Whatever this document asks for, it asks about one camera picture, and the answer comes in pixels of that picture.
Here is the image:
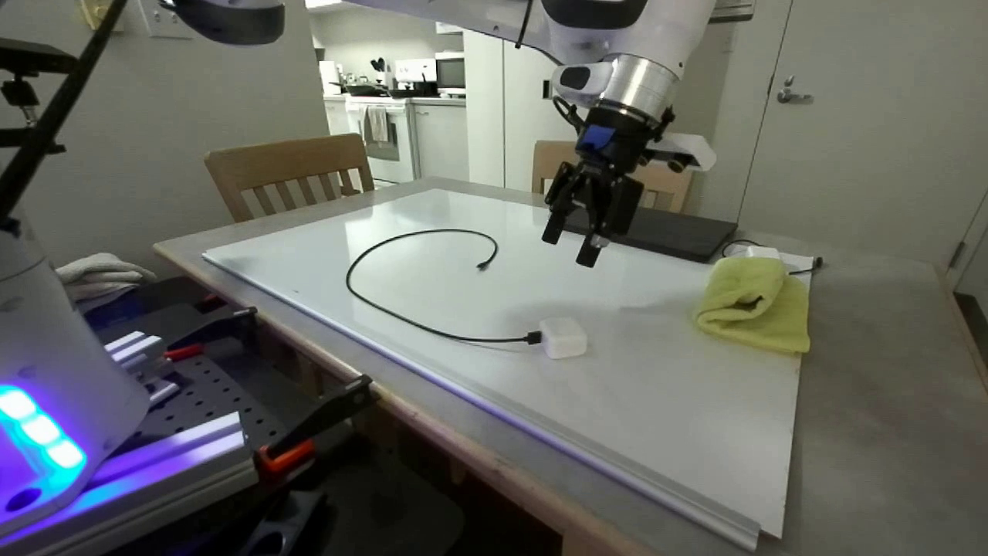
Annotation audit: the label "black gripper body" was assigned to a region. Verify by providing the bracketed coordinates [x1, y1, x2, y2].
[569, 113, 672, 198]

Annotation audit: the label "white charger adapter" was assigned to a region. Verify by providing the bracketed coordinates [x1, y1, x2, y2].
[538, 315, 592, 366]

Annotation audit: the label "black charger cable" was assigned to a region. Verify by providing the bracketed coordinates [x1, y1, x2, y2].
[344, 225, 546, 350]

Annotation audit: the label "wooden slat-back chair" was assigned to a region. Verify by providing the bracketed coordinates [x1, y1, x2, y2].
[200, 129, 376, 225]
[528, 137, 696, 216]

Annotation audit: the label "black closed laptop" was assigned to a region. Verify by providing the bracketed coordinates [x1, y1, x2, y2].
[561, 198, 741, 267]

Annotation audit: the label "white closet doors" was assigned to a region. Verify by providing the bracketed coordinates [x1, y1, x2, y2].
[460, 29, 579, 190]

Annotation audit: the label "small white object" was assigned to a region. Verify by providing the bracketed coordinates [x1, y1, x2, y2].
[724, 241, 790, 262]

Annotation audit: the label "yellow folded cloth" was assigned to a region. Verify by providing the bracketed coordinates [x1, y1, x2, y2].
[690, 253, 816, 358]

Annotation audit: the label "large white board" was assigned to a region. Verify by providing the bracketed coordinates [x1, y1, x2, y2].
[200, 186, 820, 550]

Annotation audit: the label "white kitchen oven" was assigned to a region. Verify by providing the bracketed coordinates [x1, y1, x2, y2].
[344, 92, 414, 186]

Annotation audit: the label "grey room door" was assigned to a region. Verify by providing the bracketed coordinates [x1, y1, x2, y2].
[738, 0, 988, 271]

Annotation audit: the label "short aluminium extrusion pieces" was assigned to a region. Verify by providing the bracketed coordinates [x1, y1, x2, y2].
[103, 325, 166, 372]

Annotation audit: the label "white cloth bundle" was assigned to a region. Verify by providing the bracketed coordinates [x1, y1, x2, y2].
[56, 252, 161, 310]

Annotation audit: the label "white base with blue lights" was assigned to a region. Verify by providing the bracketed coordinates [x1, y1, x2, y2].
[0, 168, 153, 545]

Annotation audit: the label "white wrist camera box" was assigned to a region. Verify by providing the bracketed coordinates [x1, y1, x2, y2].
[641, 129, 719, 174]

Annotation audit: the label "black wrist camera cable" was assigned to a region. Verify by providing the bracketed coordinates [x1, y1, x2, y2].
[511, 0, 597, 132]

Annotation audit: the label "metal lever door handle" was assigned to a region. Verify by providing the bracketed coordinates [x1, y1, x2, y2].
[775, 73, 816, 105]

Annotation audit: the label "small wall sign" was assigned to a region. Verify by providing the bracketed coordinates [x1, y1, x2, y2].
[714, 0, 760, 26]

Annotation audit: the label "orange-handled black clamp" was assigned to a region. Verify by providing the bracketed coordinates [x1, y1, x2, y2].
[252, 372, 376, 485]
[161, 341, 208, 366]

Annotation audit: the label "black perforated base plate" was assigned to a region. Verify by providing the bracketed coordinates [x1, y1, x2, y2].
[132, 350, 311, 457]

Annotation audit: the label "white light switch plate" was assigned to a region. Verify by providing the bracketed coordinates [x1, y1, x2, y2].
[135, 0, 195, 43]

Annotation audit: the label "long aluminium extrusion rail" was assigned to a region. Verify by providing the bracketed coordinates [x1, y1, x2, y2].
[0, 409, 258, 556]

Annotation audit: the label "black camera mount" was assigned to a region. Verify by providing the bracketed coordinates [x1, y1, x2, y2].
[0, 37, 66, 157]

